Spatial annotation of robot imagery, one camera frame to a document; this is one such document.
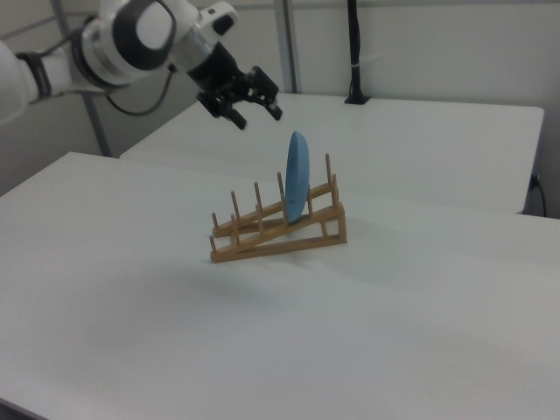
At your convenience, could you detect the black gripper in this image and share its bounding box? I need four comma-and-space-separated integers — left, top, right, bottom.
187, 42, 284, 131

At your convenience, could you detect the blue round plate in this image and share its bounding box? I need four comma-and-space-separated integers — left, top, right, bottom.
284, 129, 312, 227

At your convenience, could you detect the wooden plate rack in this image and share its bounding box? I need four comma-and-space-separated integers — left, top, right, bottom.
208, 152, 349, 265

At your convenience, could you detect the black pole stand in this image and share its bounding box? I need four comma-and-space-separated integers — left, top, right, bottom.
344, 0, 372, 105

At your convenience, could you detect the grey metal frame post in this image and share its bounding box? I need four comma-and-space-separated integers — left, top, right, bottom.
81, 90, 111, 158
274, 0, 304, 95

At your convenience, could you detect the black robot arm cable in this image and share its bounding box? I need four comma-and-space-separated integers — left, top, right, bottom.
105, 65, 174, 116

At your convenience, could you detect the black wall cable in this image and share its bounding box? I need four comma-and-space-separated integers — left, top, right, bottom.
528, 173, 549, 216

